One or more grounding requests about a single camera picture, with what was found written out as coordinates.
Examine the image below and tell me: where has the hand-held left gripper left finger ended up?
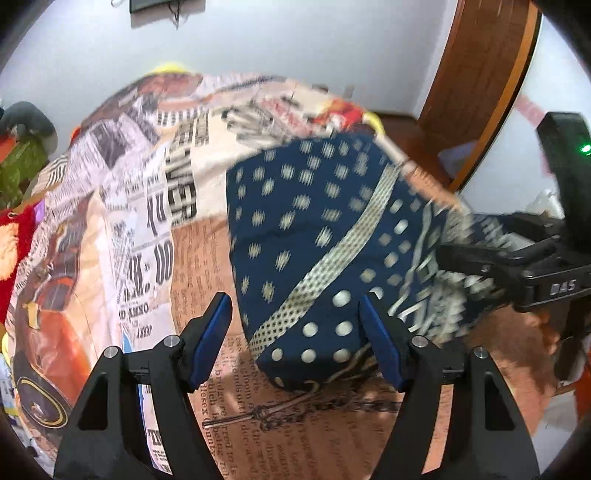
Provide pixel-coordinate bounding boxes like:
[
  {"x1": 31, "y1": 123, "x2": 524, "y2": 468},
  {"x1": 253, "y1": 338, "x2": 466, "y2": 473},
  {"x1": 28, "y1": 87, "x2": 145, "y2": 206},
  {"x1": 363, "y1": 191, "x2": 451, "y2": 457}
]
[{"x1": 53, "y1": 292, "x2": 232, "y2": 480}]

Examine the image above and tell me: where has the white plastic bag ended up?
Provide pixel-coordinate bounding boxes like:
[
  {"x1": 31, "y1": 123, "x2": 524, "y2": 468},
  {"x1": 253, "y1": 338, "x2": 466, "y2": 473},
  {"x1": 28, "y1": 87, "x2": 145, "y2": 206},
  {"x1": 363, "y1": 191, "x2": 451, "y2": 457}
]
[{"x1": 526, "y1": 189, "x2": 567, "y2": 217}]

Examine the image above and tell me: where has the blue patterned garment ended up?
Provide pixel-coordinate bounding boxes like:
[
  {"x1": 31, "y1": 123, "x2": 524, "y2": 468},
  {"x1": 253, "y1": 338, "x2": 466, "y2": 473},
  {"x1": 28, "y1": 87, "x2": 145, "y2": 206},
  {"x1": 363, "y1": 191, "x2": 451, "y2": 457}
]
[{"x1": 225, "y1": 131, "x2": 522, "y2": 393}]

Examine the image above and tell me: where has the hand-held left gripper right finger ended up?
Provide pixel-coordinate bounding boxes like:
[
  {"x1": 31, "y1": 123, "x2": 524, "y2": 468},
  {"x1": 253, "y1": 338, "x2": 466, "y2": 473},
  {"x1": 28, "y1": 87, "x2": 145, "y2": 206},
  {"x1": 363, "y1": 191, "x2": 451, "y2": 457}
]
[{"x1": 360, "y1": 292, "x2": 541, "y2": 480}]

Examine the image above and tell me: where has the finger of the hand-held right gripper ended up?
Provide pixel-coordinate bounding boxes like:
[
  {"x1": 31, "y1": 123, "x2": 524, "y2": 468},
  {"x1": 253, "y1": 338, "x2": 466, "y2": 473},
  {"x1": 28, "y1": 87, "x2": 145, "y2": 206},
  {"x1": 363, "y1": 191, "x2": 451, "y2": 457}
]
[
  {"x1": 435, "y1": 239, "x2": 558, "y2": 297},
  {"x1": 473, "y1": 211, "x2": 565, "y2": 241}
]

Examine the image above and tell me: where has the wooden door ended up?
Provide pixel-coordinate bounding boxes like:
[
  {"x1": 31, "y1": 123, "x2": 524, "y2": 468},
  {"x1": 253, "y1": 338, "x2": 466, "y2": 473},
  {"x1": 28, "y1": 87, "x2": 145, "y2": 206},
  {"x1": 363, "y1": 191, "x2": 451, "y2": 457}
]
[{"x1": 418, "y1": 0, "x2": 542, "y2": 193}]

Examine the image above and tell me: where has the red plush blanket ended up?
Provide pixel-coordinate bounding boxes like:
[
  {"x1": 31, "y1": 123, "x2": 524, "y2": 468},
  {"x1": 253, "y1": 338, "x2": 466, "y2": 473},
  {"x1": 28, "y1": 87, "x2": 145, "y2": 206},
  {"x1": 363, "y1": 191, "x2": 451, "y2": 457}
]
[{"x1": 0, "y1": 203, "x2": 45, "y2": 333}]

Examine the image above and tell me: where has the yellow cloth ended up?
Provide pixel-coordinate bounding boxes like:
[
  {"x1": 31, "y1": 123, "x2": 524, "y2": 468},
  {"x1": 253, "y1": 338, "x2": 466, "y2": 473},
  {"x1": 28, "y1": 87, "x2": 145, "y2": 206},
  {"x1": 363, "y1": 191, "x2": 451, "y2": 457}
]
[{"x1": 150, "y1": 62, "x2": 197, "y2": 77}]

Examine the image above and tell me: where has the green cloth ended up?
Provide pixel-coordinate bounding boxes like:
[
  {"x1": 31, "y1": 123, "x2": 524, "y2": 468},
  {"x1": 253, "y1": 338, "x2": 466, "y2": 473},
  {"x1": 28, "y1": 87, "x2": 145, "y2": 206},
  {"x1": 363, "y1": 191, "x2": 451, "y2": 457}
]
[{"x1": 0, "y1": 138, "x2": 49, "y2": 208}]

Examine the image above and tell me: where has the printed bed sheet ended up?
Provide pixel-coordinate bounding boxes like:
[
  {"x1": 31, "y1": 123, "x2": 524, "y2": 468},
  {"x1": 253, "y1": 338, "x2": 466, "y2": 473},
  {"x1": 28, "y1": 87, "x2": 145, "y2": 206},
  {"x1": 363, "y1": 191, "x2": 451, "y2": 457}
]
[{"x1": 9, "y1": 71, "x2": 467, "y2": 480}]

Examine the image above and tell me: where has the person's right hand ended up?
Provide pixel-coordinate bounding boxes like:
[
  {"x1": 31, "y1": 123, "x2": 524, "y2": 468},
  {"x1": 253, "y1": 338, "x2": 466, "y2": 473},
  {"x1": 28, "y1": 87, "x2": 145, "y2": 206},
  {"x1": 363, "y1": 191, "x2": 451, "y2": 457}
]
[{"x1": 536, "y1": 310, "x2": 567, "y2": 356}]

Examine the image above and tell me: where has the dark wall-mounted device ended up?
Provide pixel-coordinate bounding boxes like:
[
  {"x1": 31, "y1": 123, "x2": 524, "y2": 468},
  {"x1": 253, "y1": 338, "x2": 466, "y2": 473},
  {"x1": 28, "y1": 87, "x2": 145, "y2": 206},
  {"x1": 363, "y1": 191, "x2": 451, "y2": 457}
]
[{"x1": 129, "y1": 0, "x2": 206, "y2": 14}]

